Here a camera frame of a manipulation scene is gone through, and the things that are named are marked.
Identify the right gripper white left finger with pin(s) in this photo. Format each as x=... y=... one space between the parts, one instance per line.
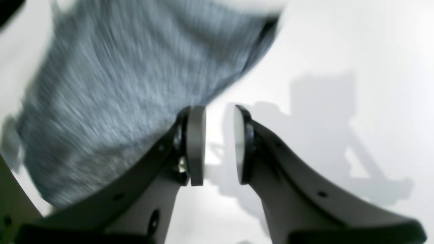
x=137 y=207

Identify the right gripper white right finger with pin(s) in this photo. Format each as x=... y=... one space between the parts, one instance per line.
x=300 y=205

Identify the grey long-sleeve T-shirt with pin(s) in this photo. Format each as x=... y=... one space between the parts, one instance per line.
x=117 y=74

